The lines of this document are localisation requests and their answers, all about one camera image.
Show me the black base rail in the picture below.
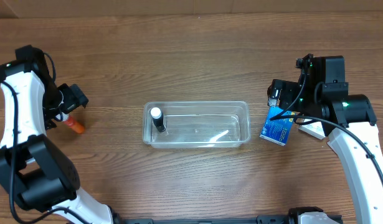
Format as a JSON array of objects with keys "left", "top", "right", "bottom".
[{"left": 113, "top": 205, "right": 344, "bottom": 224}]

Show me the white packet box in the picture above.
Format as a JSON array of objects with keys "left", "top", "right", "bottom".
[{"left": 298, "top": 119, "right": 326, "bottom": 140}]

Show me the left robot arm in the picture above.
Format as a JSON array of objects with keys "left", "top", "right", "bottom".
[{"left": 0, "top": 45, "right": 121, "bottom": 224}]

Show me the blue packet box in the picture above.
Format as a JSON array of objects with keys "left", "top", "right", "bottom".
[{"left": 260, "top": 107, "right": 293, "bottom": 146}]

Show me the clear plastic container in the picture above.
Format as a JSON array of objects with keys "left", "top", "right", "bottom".
[{"left": 142, "top": 101, "right": 251, "bottom": 149}]

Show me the orange bottle white cap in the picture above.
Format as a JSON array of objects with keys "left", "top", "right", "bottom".
[{"left": 63, "top": 114, "right": 85, "bottom": 134}]

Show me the dark bottle white cap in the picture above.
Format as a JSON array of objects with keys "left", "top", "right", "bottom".
[{"left": 150, "top": 107, "right": 166, "bottom": 133}]

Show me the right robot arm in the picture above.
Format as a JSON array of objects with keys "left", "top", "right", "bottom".
[{"left": 267, "top": 54, "right": 383, "bottom": 223}]

